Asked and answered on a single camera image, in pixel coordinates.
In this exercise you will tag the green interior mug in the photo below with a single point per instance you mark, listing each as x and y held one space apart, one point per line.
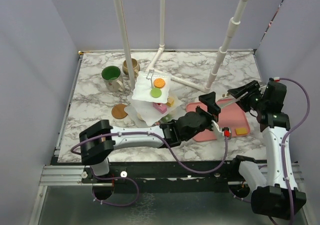
112 78

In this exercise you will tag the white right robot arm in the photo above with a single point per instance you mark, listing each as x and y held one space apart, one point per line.
275 195

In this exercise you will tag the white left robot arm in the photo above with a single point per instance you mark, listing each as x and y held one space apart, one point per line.
100 139

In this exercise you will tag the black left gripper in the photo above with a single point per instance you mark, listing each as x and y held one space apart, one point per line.
213 109

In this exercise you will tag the three tier white stand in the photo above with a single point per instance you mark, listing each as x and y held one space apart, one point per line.
142 101

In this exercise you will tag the pink cake slice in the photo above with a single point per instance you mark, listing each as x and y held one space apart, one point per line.
160 107

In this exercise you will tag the yellow rectangular biscuit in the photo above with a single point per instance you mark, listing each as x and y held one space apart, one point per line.
241 131

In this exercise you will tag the green swiss roll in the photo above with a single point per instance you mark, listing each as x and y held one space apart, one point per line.
165 119

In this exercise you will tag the pink serving tray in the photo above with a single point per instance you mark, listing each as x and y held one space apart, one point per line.
231 116

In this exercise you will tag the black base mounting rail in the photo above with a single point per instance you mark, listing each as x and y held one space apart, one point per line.
147 177

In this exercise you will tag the orange sandwich biscuit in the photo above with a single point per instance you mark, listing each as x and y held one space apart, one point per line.
159 83

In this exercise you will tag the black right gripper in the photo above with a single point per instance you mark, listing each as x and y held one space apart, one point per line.
243 102

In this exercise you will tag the yellow sponge cake square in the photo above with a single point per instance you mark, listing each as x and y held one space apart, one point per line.
170 101

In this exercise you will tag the green round biscuit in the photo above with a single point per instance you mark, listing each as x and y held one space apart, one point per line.
155 92

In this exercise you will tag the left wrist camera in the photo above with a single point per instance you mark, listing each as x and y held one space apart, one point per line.
221 133

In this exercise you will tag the left white pvc pole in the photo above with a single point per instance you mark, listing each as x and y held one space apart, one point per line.
125 42

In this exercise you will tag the middle white pvc pole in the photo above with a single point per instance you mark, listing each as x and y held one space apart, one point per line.
161 48

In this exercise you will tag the wooden coaster far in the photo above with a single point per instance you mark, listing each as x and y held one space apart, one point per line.
118 111

